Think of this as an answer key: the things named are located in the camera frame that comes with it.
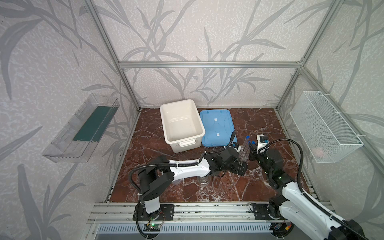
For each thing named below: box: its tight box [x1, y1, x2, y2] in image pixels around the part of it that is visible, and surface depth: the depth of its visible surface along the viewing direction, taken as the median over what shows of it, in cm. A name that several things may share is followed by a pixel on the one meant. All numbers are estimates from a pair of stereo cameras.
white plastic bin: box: [160, 99, 206, 153], surface depth 105 cm
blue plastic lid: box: [199, 109, 236, 147], surface depth 113 cm
